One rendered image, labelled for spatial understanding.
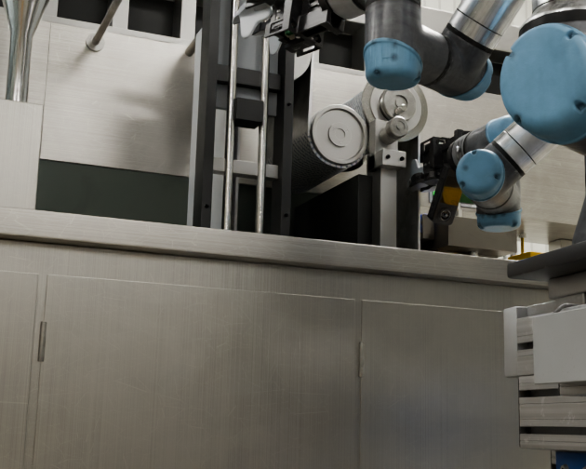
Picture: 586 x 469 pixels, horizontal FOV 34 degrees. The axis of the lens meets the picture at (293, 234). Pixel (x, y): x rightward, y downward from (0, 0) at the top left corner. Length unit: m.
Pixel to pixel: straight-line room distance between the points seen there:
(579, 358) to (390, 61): 0.50
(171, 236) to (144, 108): 0.74
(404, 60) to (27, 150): 0.77
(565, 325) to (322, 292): 0.62
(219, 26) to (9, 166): 0.44
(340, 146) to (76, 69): 0.60
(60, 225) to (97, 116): 0.73
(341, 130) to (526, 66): 0.86
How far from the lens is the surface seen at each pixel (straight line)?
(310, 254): 1.49
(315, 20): 1.40
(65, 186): 2.05
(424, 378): 1.59
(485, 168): 1.53
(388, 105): 1.93
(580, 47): 1.05
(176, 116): 2.14
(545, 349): 1.00
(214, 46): 1.70
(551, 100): 1.06
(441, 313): 1.61
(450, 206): 1.83
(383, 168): 1.86
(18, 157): 1.77
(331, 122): 1.90
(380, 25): 1.29
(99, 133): 2.09
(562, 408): 1.19
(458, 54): 1.36
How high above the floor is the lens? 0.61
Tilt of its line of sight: 11 degrees up
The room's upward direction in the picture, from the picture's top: 2 degrees clockwise
